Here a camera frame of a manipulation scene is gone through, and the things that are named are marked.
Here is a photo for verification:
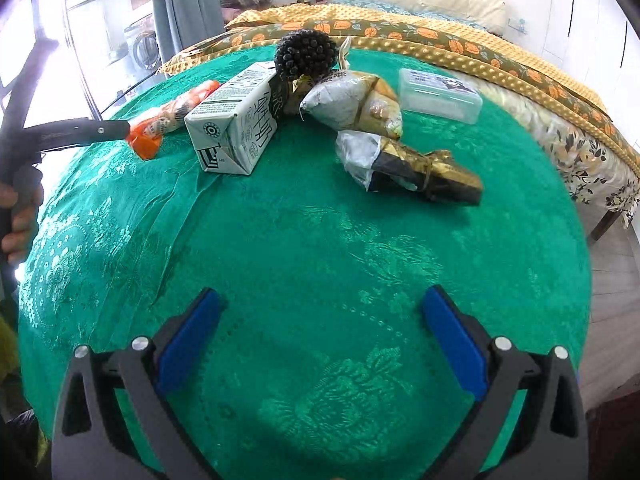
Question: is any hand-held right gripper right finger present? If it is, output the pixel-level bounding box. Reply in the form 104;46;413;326
419;285;590;480

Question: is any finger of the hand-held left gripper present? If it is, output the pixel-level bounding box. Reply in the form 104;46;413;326
22;119;131;154

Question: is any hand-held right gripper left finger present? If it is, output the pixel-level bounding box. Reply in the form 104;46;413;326
51;287;226;480

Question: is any orange snack packet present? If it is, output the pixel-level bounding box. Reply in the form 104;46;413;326
125;79;222;161

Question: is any white black printed carton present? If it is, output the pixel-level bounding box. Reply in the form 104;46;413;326
184;61;283;176

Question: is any black gold snack bag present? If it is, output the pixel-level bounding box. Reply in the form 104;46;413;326
335;130;485;207

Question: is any black spiky ball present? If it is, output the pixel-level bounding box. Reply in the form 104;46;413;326
274;29;338;83

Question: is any silver gold snack bag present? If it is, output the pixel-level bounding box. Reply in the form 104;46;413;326
299;71;404;141

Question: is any person's left hand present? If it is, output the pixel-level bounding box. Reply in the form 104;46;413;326
0;182;45;266

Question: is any washing machine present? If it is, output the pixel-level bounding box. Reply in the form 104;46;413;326
122;12;163;73

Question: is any green patterned tablecloth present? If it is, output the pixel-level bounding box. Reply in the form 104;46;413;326
17;45;593;480

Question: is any grey curtain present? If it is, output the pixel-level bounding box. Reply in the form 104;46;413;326
149;0;236;63

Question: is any floral bedsheet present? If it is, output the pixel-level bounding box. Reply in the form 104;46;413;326
470;75;640;228

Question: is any clear plastic bag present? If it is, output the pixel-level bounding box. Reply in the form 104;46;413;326
398;67;484;125

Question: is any yellow pumpkin print blanket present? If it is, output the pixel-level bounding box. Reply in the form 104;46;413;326
157;2;640;176

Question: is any blue patterned pillow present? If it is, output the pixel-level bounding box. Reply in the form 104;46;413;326
330;0;486;31

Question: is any white wardrobe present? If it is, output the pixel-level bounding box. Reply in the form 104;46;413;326
542;0;640;111

